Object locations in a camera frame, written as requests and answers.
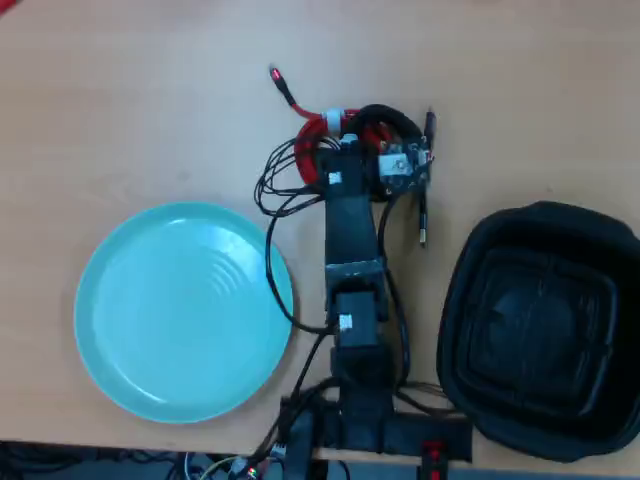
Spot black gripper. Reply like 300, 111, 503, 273
318, 148, 375, 202

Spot red charging cable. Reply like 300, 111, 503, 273
267, 64, 396, 184

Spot black charging cable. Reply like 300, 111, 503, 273
349, 103, 441, 249

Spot black square plastic bowl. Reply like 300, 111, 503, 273
435, 200, 640, 464

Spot light blue round plate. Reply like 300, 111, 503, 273
73, 201, 295, 425

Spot red table clamp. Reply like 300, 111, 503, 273
418, 439, 452, 480

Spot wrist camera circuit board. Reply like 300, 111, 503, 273
374, 139, 435, 197

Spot thin black servo wires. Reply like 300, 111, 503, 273
253, 138, 329, 217

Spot thick black motor cable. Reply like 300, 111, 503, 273
263, 197, 334, 335

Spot black camera cable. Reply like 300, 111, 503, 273
377, 192, 416, 396

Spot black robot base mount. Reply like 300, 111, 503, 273
279, 379, 474, 464

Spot multicolour wire bundle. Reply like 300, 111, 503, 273
174, 444, 289, 480

